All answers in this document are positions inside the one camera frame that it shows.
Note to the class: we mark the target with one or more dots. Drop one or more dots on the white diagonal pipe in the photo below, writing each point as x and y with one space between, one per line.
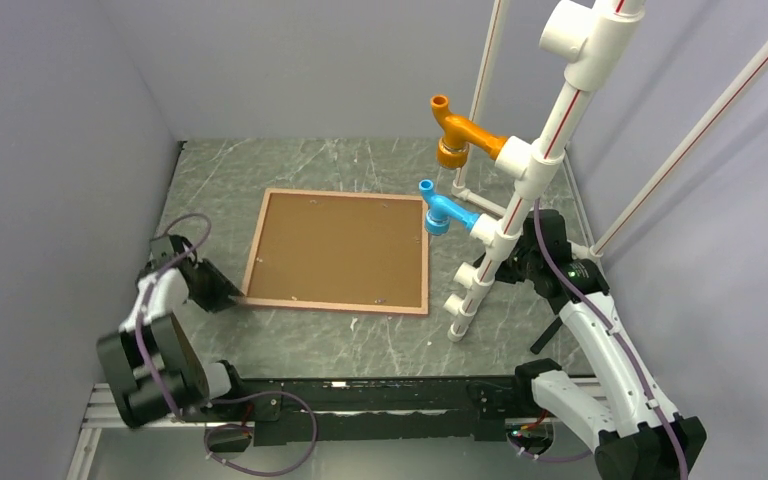
750 74

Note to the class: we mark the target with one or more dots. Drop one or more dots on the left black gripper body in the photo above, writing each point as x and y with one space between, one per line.
198 292

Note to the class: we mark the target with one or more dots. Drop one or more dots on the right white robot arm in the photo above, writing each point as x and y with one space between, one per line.
637 432

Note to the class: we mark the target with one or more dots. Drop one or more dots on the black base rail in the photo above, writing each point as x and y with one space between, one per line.
481 408

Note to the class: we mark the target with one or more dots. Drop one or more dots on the white pvc pipe stand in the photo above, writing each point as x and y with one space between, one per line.
591 40

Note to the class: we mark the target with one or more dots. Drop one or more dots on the pink picture frame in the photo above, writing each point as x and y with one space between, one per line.
339 251

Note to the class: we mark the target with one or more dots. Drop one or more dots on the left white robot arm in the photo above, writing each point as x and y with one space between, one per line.
148 362

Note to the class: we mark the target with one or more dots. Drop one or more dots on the black flat bar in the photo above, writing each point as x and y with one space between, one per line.
546 336

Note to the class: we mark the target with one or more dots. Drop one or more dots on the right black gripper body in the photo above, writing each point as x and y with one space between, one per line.
523 260

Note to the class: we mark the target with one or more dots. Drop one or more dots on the orange pipe fitting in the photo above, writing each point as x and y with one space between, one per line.
459 134

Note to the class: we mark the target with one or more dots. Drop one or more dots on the blue pipe fitting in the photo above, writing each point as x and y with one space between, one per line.
441 211

